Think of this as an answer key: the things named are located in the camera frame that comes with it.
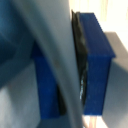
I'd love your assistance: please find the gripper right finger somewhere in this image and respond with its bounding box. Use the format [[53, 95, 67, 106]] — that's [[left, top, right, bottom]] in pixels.
[[70, 9, 117, 118]]

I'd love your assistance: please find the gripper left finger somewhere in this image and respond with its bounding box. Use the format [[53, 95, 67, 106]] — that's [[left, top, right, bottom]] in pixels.
[[30, 42, 67, 119]]

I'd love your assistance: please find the metal handle of higher drawer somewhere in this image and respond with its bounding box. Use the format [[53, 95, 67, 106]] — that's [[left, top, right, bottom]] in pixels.
[[13, 0, 86, 128]]

